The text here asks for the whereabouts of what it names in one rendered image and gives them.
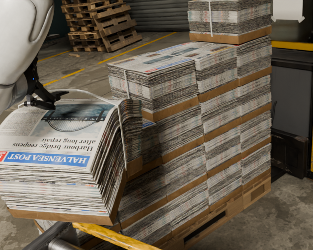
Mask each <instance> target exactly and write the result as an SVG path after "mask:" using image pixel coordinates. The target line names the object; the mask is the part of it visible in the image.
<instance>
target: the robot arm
mask: <svg viewBox="0 0 313 250"><path fill-rule="evenodd" d="M53 15H54V0H0V115H1V114H2V112H3V111H4V110H7V109H8V108H10V107H11V106H13V105H15V104H17V103H19V102H21V101H22V100H23V99H24V98H25V96H26V100H27V101H25V102H24V106H25V107H37V108H40V109H43V110H55V109H56V106H55V105H54V103H55V102H56V101H59V100H60V99H61V96H62V95H65V94H68V93H69V91H55V92H52V93H49V92H48V91H47V90H46V89H45V88H44V87H43V85H42V84H41V83H40V82H39V76H38V73H37V66H36V65H37V62H38V58H37V56H38V53H39V50H40V48H41V46H42V44H43V42H44V41H47V40H51V39H55V38H58V37H60V35H59V34H52V35H49V29H50V26H51V23H52V20H53ZM33 93H35V94H36V95H37V96H39V97H40V98H41V99H42V100H43V101H41V100H37V98H35V97H33V96H32V94H33Z"/></svg>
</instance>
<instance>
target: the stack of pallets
mask: <svg viewBox="0 0 313 250"><path fill-rule="evenodd" d="M73 1H74V2H70V0H62V3H63V5H62V6H61V8H62V13H64V14H65V16H66V21H67V24H68V26H69V27H70V30H71V32H70V33H68V36H69V40H70V44H71V46H72V47H73V49H74V52H79V51H82V50H84V49H85V52H91V51H94V50H97V49H98V52H103V51H105V50H106V49H105V47H104V46H105V44H103V41H102V38H101V36H100V34H99V32H98V31H99V30H98V29H97V25H96V23H95V22H94V20H93V18H92V16H93V15H95V14H97V13H101V12H104V11H108V10H112V9H115V6H116V5H119V6H120V7H123V6H126V2H123V0H116V2H115V3H111V0H73ZM98 2H102V4H98ZM70 7H74V8H73V9H71V10H70ZM103 9H105V10H103ZM73 14H76V16H73ZM75 21H78V22H76V23H75ZM77 27H81V28H80V29H77ZM76 35H79V36H76ZM119 40H120V39H117V40H115V41H112V42H110V44H112V43H115V42H118V41H119ZM79 41H80V42H79Z"/></svg>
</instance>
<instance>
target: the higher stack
mask: <svg viewBox="0 0 313 250"><path fill-rule="evenodd" d="M270 6H271V0H193V1H189V2H188V19H189V28H190V33H197V34H211V36H213V35H228V36H238V37H239V36H240V35H243V34H247V33H250V32H253V31H256V30H259V29H262V28H266V27H269V26H271V24H272V23H271V22H272V21H271V20H272V18H271V13H270V8H271V7H270ZM271 40H272V39H271V36H268V35H265V36H262V37H259V38H256V39H253V40H250V41H247V42H244V43H241V44H228V43H216V42H205V41H192V42H191V43H204V44H212V45H226V46H232V47H237V51H236V52H237V54H236V55H237V57H236V62H237V63H236V66H237V78H238V79H240V78H243V77H245V76H248V75H250V74H253V73H255V72H258V71H260V70H263V69H265V68H268V67H270V66H271V54H272V45H271ZM236 88H237V89H238V98H237V99H238V106H239V107H240V108H239V109H240V116H239V117H241V118H242V117H243V116H245V115H247V114H249V113H251V112H253V111H255V110H257V109H259V108H261V107H263V106H265V105H267V104H269V103H271V101H272V100H271V91H270V90H271V89H270V88H271V85H270V75H269V74H268V75H265V76H263V77H261V78H258V79H256V80H254V81H251V82H249V83H247V84H244V85H242V86H238V87H236ZM271 119H272V118H271V111H270V110H268V111H266V112H264V113H262V114H261V115H258V116H256V117H254V118H252V119H250V120H248V121H246V122H245V123H243V124H240V125H239V126H240V143H241V153H242V152H244V151H246V150H248V149H249V148H251V147H253V146H255V145H257V144H258V143H260V142H262V141H264V140H265V139H267V138H269V137H270V134H271V129H270V127H271V126H272V125H271V124H272V123H271ZM271 147H272V144H271V143H268V144H266V145H265V146H263V147H261V148H260V149H258V150H256V151H255V152H253V153H251V154H249V155H248V156H246V157H244V158H243V159H241V160H240V163H241V164H240V165H241V168H242V172H241V173H242V185H244V184H246V183H247V182H249V181H251V180H252V179H254V178H255V177H257V176H258V175H260V174H261V173H263V172H265V171H266V170H268V169H269V168H270V166H271V158H270V157H271V156H270V151H271ZM270 191H271V174H268V175H266V176H265V177H263V178H262V179H260V180H259V181H257V182H256V183H254V184H253V185H251V186H250V187H248V188H247V189H245V190H244V191H242V192H241V193H242V195H243V198H242V199H243V209H246V208H247V207H249V206H250V205H252V204H253V203H254V202H256V201H257V200H259V199H260V198H261V197H263V196H264V195H266V194H267V193H268V192H270Z"/></svg>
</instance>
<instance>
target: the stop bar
mask: <svg viewBox="0 0 313 250"><path fill-rule="evenodd" d="M72 225H73V227H74V228H76V229H79V230H81V231H84V232H86V233H88V234H91V235H93V236H96V237H98V238H101V239H103V240H105V241H108V242H110V243H113V244H115V245H118V246H120V247H123V248H125V249H127V250H162V249H159V248H156V247H154V246H151V245H149V244H146V243H143V242H141V241H138V240H136V239H133V238H130V237H128V236H125V235H122V234H120V233H117V232H115V231H112V230H109V229H107V228H104V227H102V226H99V225H96V224H87V223H75V222H72Z"/></svg>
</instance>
